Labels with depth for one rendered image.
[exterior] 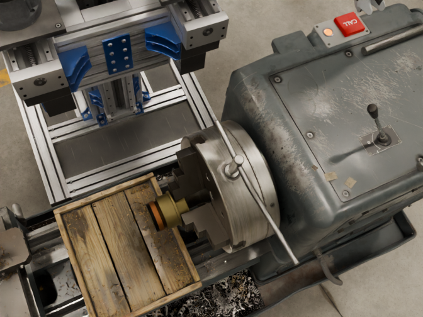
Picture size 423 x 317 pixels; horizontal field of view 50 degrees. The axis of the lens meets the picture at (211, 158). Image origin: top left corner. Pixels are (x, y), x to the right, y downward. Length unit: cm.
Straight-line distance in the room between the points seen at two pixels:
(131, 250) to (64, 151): 99
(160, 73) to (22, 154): 80
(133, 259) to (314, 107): 63
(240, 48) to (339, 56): 159
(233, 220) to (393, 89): 51
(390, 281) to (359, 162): 141
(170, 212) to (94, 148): 114
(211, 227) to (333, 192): 29
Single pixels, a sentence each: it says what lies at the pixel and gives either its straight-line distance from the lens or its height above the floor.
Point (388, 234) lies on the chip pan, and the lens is 186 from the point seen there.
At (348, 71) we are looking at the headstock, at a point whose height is 125.
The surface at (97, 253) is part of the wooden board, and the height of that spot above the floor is 89.
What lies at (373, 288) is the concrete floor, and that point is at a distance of 239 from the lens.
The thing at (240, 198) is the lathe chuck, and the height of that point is 122.
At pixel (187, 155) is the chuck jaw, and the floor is 120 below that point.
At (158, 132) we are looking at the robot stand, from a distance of 219.
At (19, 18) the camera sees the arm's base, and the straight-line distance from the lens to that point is 132.
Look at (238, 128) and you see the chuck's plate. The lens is 108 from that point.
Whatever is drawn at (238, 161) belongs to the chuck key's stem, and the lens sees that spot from 93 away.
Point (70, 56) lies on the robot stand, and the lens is 144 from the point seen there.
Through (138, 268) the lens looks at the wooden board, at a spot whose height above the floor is 88.
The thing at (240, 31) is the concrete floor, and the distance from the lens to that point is 284.
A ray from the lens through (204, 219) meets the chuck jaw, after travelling 110.
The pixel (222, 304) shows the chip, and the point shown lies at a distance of 158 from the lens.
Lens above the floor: 216
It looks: 66 degrees down
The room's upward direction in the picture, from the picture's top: 12 degrees clockwise
